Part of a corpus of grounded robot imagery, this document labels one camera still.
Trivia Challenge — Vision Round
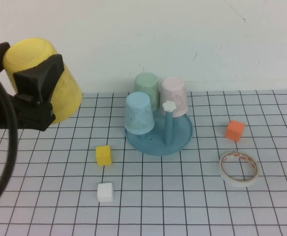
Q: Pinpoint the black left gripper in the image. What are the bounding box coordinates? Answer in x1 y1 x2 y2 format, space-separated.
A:
0 42 65 132

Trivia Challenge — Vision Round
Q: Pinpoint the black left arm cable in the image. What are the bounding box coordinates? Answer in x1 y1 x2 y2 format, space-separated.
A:
0 65 19 215

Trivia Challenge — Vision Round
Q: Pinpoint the pink plastic cup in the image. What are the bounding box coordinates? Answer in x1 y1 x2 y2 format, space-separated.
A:
159 76 189 118

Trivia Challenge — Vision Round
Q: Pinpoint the light blue plastic cup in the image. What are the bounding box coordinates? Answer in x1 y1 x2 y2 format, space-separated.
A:
124 91 156 135

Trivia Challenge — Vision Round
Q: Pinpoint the green plastic cup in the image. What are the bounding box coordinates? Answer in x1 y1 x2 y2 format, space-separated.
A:
134 72 160 113

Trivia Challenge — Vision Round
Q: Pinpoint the yellow plastic cup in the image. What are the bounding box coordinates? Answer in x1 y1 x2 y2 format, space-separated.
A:
2 37 84 125

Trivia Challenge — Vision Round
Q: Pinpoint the yellow cube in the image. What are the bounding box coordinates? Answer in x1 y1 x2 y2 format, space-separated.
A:
95 145 114 167

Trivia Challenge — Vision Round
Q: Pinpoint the white cube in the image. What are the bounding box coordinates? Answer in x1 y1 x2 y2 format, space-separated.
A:
97 182 115 203

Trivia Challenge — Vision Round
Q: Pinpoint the white tape roll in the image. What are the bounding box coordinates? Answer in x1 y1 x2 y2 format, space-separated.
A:
219 150 259 188

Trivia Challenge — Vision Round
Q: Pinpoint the teal cup stand tray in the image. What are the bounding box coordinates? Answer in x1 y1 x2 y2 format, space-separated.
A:
125 100 194 157

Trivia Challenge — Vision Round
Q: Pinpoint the orange cube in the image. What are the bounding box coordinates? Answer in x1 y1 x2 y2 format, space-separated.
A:
225 119 246 143

